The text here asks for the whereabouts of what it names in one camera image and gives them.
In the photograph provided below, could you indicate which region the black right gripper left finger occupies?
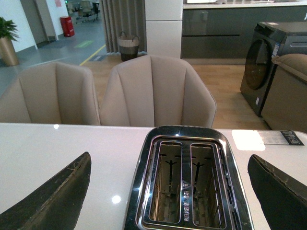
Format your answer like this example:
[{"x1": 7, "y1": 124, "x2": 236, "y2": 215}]
[{"x1": 0, "y1": 152, "x2": 92, "y2": 230}]

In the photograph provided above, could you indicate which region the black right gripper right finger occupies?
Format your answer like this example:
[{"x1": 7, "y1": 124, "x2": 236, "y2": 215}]
[{"x1": 248, "y1": 154, "x2": 307, "y2": 230}]

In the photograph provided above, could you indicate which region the black label sticker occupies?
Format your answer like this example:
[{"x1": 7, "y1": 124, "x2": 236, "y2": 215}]
[{"x1": 281, "y1": 130, "x2": 304, "y2": 146}]

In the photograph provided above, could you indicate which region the beige sofa with cushion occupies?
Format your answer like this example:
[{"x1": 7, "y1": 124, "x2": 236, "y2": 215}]
[{"x1": 261, "y1": 54, "x2": 307, "y2": 133}]

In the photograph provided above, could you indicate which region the chrome two-slot toaster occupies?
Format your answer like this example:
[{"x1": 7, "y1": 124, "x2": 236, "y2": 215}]
[{"x1": 123, "y1": 126, "x2": 254, "y2": 230}]

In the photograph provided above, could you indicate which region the beige chair left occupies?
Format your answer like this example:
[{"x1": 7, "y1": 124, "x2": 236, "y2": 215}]
[{"x1": 0, "y1": 62, "x2": 100, "y2": 126}]

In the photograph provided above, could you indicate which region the beige chair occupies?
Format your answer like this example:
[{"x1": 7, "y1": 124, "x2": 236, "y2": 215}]
[
  {"x1": 99, "y1": 55, "x2": 216, "y2": 128},
  {"x1": 0, "y1": 62, "x2": 100, "y2": 126}
]

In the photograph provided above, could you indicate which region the beige chair right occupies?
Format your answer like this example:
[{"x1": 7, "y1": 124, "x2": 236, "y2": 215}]
[{"x1": 99, "y1": 55, "x2": 216, "y2": 128}]

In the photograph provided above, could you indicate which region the gold plant pot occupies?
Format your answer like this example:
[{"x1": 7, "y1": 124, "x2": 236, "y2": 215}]
[{"x1": 0, "y1": 37, "x2": 19, "y2": 66}]

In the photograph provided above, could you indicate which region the dark front-load washing machine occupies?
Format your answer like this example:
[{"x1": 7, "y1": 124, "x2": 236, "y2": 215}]
[{"x1": 240, "y1": 22, "x2": 307, "y2": 116}]

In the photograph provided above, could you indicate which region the woven laundry basket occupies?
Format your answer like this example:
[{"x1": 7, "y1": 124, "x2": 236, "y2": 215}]
[{"x1": 118, "y1": 31, "x2": 140, "y2": 61}]

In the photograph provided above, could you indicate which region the grey kitchen counter cabinet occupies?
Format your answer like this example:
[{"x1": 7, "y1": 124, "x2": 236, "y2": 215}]
[{"x1": 181, "y1": 5, "x2": 307, "y2": 59}]

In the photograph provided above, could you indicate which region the green potted plant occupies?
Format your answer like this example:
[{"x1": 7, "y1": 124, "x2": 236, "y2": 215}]
[{"x1": 0, "y1": 17, "x2": 19, "y2": 41}]

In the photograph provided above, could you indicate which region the grey curtain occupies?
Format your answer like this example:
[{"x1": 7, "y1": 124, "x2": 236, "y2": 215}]
[{"x1": 100, "y1": 0, "x2": 147, "y2": 53}]

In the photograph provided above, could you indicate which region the white tall cabinet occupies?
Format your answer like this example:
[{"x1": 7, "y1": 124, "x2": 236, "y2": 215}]
[{"x1": 144, "y1": 0, "x2": 183, "y2": 58}]

